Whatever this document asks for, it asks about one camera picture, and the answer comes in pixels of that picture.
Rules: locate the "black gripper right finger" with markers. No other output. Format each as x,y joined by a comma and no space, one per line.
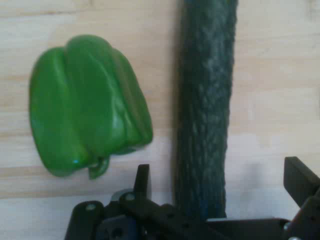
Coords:
303,185

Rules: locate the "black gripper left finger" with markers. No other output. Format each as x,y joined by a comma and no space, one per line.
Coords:
142,200

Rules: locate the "green bell pepper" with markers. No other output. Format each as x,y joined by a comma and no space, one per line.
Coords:
82,107

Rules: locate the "dark green cucumber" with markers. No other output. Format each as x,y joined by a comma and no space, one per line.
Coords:
205,100

